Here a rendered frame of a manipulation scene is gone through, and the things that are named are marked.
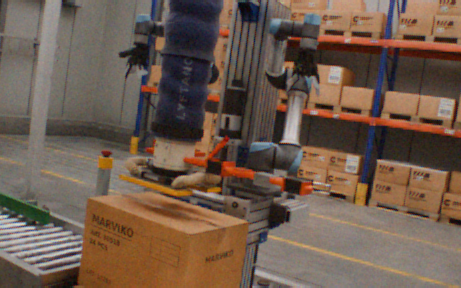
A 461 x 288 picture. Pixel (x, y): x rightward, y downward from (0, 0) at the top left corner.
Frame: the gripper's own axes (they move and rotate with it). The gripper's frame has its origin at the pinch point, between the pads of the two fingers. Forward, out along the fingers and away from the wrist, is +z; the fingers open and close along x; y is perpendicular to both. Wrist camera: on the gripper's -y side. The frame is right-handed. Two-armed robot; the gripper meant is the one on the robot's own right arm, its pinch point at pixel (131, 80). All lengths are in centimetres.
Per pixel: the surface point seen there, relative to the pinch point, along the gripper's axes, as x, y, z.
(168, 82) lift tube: -63, -22, 0
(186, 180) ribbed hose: -80, -19, 37
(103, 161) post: 40, 12, 51
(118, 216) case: -56, -33, 58
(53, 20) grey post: 286, 73, -57
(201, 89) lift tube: -71, -11, 1
